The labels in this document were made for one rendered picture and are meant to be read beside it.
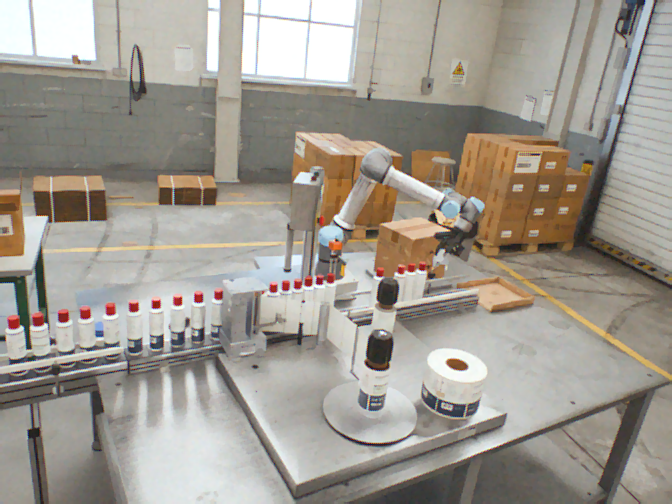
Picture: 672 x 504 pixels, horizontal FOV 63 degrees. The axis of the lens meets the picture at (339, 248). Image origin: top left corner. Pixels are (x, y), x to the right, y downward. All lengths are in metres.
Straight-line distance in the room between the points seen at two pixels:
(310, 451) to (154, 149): 6.11
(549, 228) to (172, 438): 5.18
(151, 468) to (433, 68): 7.38
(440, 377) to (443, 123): 7.04
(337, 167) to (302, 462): 4.17
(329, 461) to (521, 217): 4.67
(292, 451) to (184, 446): 0.33
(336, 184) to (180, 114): 2.62
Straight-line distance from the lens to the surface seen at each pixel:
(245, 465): 1.72
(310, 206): 2.10
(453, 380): 1.84
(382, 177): 2.42
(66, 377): 2.06
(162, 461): 1.75
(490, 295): 2.97
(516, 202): 5.91
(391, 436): 1.78
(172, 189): 6.44
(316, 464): 1.66
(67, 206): 5.97
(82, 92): 7.33
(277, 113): 7.61
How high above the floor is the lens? 2.02
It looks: 21 degrees down
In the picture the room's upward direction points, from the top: 7 degrees clockwise
